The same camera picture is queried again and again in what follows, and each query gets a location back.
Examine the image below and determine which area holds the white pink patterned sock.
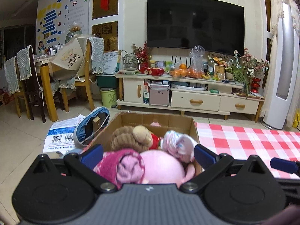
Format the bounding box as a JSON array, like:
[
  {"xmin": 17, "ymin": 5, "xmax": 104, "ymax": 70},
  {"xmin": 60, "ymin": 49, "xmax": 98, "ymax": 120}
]
[{"xmin": 160, "ymin": 130, "xmax": 198, "ymax": 163}]

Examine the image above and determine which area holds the brown knitted round holder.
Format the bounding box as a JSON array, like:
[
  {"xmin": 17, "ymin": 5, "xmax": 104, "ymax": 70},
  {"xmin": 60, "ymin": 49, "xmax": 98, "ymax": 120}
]
[{"xmin": 111, "ymin": 126, "xmax": 143, "ymax": 152}]

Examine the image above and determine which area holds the pink plush pig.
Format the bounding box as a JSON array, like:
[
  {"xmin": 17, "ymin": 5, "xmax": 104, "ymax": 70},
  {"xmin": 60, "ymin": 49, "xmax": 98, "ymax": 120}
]
[{"xmin": 140, "ymin": 150, "xmax": 195, "ymax": 188}]

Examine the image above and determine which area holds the brown teddy bear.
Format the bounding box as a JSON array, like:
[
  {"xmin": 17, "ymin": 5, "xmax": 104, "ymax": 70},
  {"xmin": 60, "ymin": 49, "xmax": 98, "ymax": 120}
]
[{"xmin": 132, "ymin": 125, "xmax": 161, "ymax": 151}]

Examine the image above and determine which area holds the blue slipper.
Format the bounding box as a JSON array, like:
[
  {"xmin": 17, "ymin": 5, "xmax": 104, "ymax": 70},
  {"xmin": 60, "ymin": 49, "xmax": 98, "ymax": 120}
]
[{"xmin": 73, "ymin": 106, "xmax": 110, "ymax": 149}]

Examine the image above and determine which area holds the white printed paper sheet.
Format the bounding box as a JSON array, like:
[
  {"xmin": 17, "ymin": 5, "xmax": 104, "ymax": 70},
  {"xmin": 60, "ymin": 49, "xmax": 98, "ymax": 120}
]
[{"xmin": 43, "ymin": 115, "xmax": 85, "ymax": 155}]

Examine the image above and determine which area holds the red white checkered tablecloth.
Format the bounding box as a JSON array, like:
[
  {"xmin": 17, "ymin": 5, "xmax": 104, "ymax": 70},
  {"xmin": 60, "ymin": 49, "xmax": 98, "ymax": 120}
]
[{"xmin": 196, "ymin": 123, "xmax": 299, "ymax": 179}]

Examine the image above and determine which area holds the yellow detergent bottle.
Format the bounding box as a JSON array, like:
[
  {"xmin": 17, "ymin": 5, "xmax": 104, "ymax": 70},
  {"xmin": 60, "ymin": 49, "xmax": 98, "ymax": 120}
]
[{"xmin": 292, "ymin": 109, "xmax": 300, "ymax": 128}]

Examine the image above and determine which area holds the cardboard box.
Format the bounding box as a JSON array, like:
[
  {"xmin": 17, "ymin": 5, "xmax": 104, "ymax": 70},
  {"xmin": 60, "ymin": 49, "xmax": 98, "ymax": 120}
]
[{"xmin": 85, "ymin": 112, "xmax": 202, "ymax": 176}]

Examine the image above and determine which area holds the white standing air conditioner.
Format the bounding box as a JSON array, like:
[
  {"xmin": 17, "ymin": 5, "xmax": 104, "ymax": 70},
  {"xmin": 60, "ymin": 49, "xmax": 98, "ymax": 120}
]
[{"xmin": 261, "ymin": 0, "xmax": 299, "ymax": 130}]

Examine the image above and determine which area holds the green trash bin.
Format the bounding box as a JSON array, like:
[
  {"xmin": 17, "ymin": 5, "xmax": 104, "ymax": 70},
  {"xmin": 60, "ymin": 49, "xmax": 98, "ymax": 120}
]
[{"xmin": 100, "ymin": 88, "xmax": 117, "ymax": 108}]

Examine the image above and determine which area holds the cream TV cabinet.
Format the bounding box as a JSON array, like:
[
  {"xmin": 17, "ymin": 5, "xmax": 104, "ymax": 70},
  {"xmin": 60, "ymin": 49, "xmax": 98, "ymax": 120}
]
[{"xmin": 115, "ymin": 74, "xmax": 264, "ymax": 121}]

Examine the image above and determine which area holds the pink storage box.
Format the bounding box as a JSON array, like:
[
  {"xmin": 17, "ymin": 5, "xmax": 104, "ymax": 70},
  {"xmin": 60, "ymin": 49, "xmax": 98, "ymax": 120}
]
[{"xmin": 149, "ymin": 83, "xmax": 170, "ymax": 106}]

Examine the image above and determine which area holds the red vase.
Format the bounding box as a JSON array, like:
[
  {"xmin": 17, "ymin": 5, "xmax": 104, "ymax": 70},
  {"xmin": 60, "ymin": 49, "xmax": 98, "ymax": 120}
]
[{"xmin": 250, "ymin": 78, "xmax": 261, "ymax": 93}]

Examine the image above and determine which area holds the pile of oranges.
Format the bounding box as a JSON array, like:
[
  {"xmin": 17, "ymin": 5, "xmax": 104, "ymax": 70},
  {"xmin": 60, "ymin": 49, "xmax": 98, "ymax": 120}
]
[{"xmin": 169, "ymin": 64, "xmax": 203, "ymax": 78}]

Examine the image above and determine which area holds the potted flower plant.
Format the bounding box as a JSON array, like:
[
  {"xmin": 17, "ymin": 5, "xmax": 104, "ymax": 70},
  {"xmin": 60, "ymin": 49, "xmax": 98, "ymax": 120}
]
[{"xmin": 225, "ymin": 48, "xmax": 269, "ymax": 95}]

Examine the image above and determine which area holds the canvas tote bag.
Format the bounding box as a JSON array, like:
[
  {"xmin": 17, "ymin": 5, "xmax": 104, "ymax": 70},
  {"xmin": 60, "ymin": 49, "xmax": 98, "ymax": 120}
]
[{"xmin": 51, "ymin": 37, "xmax": 83, "ymax": 80}]

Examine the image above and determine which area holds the wooden chair with lace cover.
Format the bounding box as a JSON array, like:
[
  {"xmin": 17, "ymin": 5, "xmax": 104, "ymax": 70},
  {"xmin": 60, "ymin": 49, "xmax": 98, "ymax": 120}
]
[{"xmin": 70, "ymin": 37, "xmax": 104, "ymax": 111}]

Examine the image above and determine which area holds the red gift box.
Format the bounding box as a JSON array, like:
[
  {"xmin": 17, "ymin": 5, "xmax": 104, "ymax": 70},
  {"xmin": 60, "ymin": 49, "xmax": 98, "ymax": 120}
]
[{"xmin": 140, "ymin": 67, "xmax": 164, "ymax": 76}]

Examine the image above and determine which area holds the wooden dining table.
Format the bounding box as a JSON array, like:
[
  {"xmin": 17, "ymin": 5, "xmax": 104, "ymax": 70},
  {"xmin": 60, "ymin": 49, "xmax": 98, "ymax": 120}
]
[{"xmin": 34, "ymin": 56, "xmax": 61, "ymax": 122}]

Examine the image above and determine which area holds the clear plastic bag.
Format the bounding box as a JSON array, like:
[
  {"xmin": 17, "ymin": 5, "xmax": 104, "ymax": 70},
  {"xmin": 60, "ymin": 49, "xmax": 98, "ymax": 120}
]
[{"xmin": 189, "ymin": 45, "xmax": 206, "ymax": 71}]

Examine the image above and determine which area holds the grey handbag on cabinet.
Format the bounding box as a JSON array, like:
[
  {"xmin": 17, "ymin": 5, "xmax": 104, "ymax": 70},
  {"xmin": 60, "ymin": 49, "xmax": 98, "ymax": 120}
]
[{"xmin": 118, "ymin": 52, "xmax": 140, "ymax": 73}]

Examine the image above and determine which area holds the red berry decoration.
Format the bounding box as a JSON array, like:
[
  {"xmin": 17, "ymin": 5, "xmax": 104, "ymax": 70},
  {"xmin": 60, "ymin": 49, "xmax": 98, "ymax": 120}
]
[{"xmin": 132, "ymin": 41, "xmax": 152, "ymax": 64}]

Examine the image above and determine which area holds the black flat television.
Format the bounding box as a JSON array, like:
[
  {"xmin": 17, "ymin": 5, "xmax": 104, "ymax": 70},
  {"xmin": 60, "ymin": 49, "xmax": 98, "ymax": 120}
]
[{"xmin": 146, "ymin": 0, "xmax": 245, "ymax": 55}]

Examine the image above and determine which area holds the wooden picture frame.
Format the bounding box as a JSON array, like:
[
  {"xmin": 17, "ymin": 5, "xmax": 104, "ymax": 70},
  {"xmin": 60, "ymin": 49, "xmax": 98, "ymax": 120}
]
[{"xmin": 214, "ymin": 64, "xmax": 226, "ymax": 81}]

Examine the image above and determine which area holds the colourful wall poster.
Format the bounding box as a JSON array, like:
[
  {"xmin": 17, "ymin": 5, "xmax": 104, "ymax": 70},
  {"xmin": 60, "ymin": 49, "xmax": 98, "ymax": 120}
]
[{"xmin": 36, "ymin": 0, "xmax": 89, "ymax": 56}]

